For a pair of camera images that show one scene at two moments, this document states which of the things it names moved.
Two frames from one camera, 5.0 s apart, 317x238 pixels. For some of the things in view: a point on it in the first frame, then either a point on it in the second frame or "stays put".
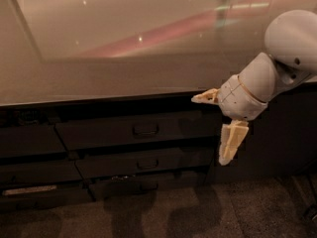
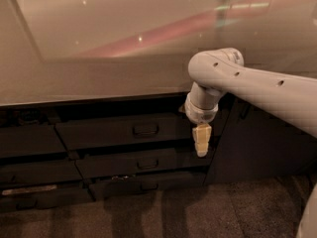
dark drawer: (30, 140) stays put
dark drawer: (40, 173) stays put
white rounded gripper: (238, 98) → (200, 113)
